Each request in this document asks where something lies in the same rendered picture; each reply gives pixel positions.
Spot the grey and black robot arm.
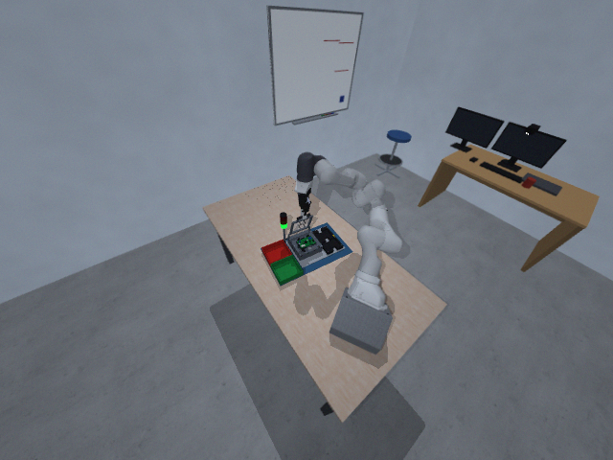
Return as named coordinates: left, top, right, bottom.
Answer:
left=295, top=152, right=402, bottom=311

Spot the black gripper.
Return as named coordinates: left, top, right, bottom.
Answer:
left=298, top=188, right=311, bottom=219

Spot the red bin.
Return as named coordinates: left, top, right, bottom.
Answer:
left=261, top=240, right=292, bottom=265

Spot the green open bin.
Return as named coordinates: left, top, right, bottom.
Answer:
left=270, top=255, right=304, bottom=286

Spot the green circuit board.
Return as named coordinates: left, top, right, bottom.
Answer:
left=297, top=236, right=316, bottom=248

